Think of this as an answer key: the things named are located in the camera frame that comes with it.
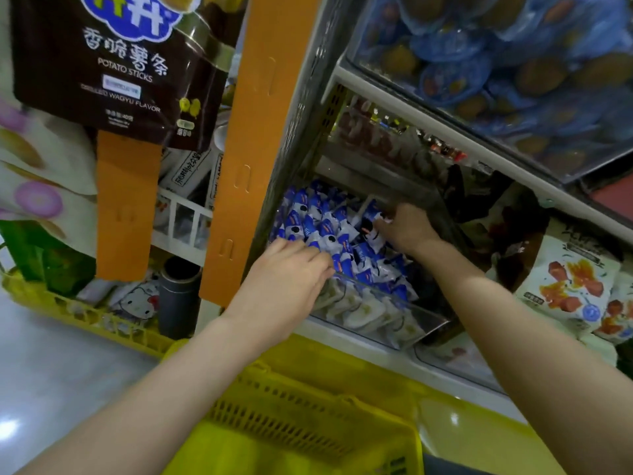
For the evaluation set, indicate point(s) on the red price sign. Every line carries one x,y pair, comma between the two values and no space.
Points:
613,198

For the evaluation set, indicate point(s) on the pile of blue jelly cups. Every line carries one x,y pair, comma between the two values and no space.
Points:
494,64

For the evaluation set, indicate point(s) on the clear plastic bin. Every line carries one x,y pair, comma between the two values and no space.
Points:
460,361
415,326

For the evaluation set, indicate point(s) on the person's right forearm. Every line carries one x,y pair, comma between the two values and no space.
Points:
544,351

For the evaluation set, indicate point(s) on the person's left hand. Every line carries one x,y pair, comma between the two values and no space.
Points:
277,297

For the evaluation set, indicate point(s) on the yellow plastic shopping basket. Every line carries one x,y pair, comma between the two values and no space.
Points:
297,445

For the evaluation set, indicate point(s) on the person's left forearm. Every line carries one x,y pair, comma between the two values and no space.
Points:
148,420

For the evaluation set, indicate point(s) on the orange shelf post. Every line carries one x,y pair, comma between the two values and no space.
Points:
257,143

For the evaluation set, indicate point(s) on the store shelf with yellow base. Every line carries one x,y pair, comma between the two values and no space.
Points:
475,435

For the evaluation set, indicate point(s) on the white card packet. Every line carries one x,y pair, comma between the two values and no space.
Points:
188,171

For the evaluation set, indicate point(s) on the dark grey cylinder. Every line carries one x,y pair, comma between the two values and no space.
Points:
179,301

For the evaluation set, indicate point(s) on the person's right hand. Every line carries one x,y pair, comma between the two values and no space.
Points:
410,230

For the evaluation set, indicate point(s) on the row of small brown packets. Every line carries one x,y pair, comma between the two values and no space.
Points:
396,133

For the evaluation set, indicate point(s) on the pile of blue snack packets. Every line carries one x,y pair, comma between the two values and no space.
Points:
356,267

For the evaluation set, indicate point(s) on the grey trousers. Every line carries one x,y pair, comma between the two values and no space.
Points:
450,466

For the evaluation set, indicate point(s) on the purple white snack bag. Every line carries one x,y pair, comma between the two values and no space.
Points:
40,148
40,202

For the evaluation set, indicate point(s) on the row of fruit print bags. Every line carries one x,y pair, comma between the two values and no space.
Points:
574,282

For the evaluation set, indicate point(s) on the green snack bags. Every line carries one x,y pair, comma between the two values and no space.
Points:
45,257

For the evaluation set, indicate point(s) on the black potato stick bag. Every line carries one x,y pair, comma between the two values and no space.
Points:
109,79

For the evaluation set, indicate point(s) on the yellow floor basket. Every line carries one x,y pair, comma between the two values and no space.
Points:
79,326

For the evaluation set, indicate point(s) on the white cartoon print packet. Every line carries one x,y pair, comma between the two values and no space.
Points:
134,299

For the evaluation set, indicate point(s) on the orange hanging strip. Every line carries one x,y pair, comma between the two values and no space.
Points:
129,208

